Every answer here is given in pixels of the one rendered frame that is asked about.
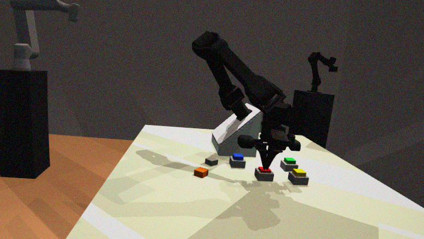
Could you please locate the yellow button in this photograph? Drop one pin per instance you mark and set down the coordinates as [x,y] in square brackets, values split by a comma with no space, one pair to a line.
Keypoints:
[298,177]

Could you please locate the red button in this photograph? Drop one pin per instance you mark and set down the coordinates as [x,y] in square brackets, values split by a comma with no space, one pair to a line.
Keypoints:
[263,175]

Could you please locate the blue button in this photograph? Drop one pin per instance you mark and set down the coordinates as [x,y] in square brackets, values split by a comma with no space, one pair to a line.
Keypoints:
[237,161]

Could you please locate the orange block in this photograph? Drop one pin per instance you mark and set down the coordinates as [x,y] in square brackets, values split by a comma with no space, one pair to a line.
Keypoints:
[200,172]

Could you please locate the green button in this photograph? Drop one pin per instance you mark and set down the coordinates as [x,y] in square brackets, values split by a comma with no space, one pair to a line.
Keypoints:
[288,164]

